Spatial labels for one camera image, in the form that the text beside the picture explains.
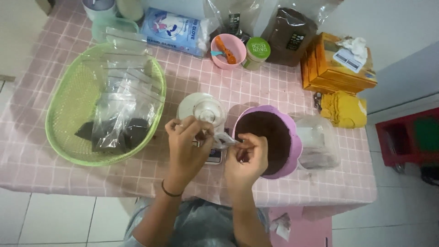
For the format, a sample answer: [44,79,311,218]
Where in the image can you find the person's right hand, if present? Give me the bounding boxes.
[224,133,270,193]

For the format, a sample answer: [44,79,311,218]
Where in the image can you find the person's left hand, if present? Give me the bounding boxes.
[165,116,215,188]

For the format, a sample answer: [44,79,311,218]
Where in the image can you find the small clear plastic bag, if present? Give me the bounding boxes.
[197,132,241,150]

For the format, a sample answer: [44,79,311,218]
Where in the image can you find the black wristband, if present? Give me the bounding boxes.
[161,179,184,198]

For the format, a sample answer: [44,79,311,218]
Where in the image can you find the brown powder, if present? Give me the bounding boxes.
[235,111,292,176]

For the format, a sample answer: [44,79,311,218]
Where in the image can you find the clear plastic cup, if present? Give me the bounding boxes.
[192,97,221,125]

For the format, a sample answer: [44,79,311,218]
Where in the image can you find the white kitchen scale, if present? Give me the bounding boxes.
[176,92,228,165]

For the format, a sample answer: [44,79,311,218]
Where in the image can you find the purple plastic bowl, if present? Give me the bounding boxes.
[232,105,303,180]

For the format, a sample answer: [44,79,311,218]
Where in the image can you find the bags filled with dark powder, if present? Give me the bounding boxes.
[75,118,151,154]

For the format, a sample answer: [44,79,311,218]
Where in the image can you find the crumpled paper scrap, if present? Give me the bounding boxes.
[269,213,292,241]

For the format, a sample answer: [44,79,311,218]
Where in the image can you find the person's grey shirt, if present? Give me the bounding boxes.
[121,197,271,247]

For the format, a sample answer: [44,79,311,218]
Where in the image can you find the pink checkered tablecloth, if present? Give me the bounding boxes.
[0,0,378,208]

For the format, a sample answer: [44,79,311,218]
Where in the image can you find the clear plastic jar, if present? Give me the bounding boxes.
[295,115,341,171]

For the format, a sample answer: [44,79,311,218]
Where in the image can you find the pink stool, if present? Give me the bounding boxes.
[268,205,333,247]

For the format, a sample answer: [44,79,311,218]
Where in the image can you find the pile of empty clear bags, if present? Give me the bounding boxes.
[93,27,164,138]

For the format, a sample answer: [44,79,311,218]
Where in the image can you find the pink plastic bowl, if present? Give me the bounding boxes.
[210,33,247,70]

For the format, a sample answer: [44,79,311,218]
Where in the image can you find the bunch of keys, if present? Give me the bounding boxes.
[313,92,324,112]

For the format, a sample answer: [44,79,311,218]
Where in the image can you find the orange plastic scoop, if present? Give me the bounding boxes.
[215,36,237,65]

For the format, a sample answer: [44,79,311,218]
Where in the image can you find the yellow cloth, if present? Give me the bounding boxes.
[319,91,367,129]

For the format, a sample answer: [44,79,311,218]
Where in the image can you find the jar with green lid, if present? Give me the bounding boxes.
[241,37,271,71]

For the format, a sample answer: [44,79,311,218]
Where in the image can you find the blue glove packet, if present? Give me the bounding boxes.
[140,7,220,57]

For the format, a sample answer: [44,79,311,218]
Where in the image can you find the orange cardboard box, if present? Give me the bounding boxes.
[301,32,378,95]

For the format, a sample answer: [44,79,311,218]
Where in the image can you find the green mesh basket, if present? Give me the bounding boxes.
[45,43,167,167]

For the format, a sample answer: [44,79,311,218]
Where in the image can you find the large bag of brown powder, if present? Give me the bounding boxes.
[261,0,343,67]

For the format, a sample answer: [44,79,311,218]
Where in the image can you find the clear bag with dark label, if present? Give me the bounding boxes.
[204,0,263,41]

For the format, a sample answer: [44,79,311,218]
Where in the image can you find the green translucent container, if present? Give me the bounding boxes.
[91,17,140,44]

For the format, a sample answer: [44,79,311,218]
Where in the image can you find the red plastic rack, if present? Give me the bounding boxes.
[375,107,439,174]

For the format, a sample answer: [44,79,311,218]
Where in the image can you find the pale bottle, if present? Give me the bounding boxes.
[116,0,145,23]

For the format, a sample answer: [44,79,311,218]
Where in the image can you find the crumpled white tissue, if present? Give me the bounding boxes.
[335,37,368,60]

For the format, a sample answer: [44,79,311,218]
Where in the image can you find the white cup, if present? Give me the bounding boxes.
[82,0,118,22]

